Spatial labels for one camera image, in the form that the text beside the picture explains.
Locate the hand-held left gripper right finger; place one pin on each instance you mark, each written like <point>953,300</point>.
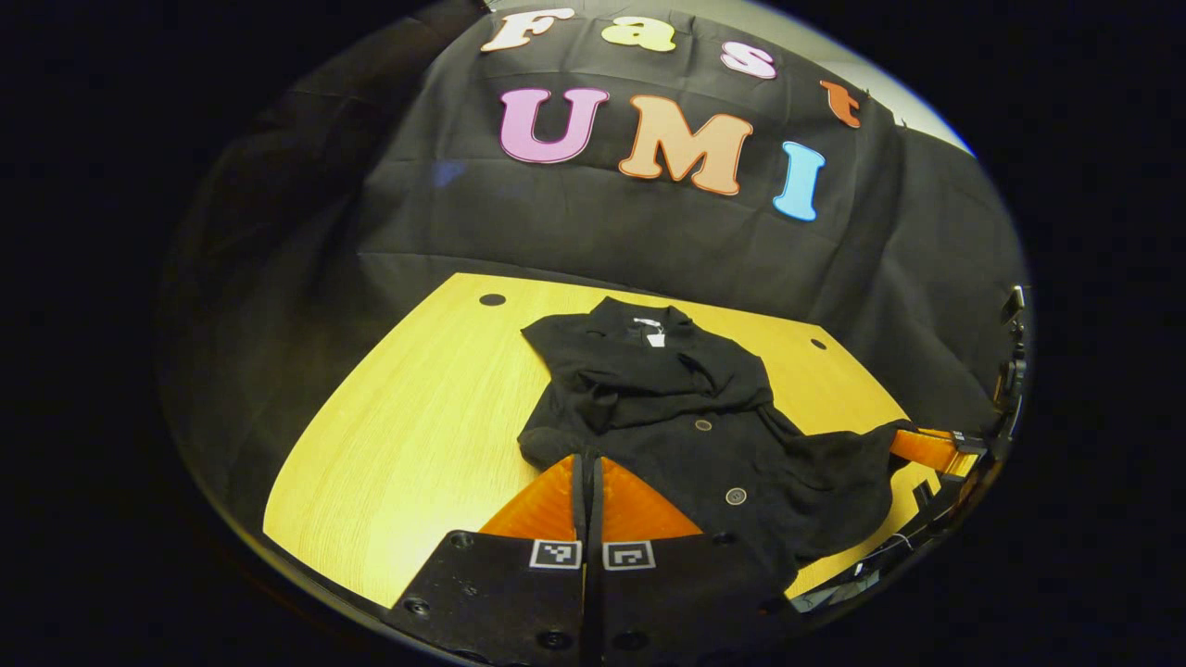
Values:
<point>667,602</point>

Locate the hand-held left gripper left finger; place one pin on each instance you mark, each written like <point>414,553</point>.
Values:
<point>510,602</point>

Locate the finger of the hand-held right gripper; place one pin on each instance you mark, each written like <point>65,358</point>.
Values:
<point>927,449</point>

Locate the black buttoned jacket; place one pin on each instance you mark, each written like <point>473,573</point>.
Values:
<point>667,389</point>

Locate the black backdrop cloth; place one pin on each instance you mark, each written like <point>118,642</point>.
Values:
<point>602,232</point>

